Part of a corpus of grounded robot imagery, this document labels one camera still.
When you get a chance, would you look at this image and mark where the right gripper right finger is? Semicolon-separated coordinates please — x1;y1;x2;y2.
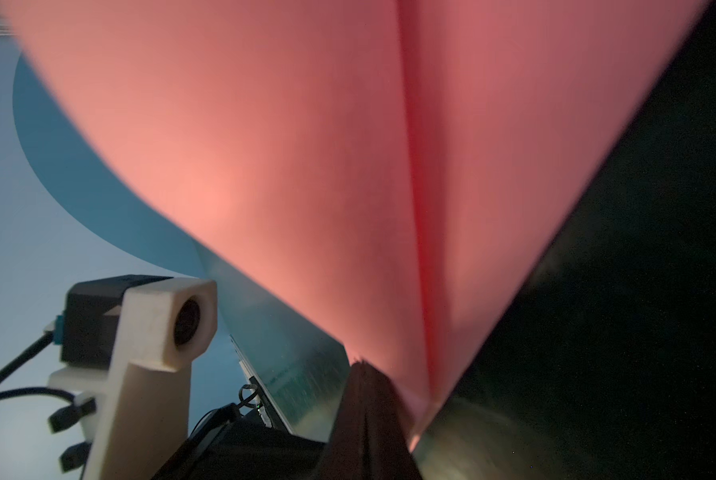
365;364;422;479

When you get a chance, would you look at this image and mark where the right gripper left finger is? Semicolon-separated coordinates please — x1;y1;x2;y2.
312;362;366;479

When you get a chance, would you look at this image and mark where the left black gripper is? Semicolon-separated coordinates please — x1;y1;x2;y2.
154;403;325;480

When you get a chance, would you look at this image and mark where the pink square paper sheet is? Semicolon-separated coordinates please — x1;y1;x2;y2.
0;1;707;442

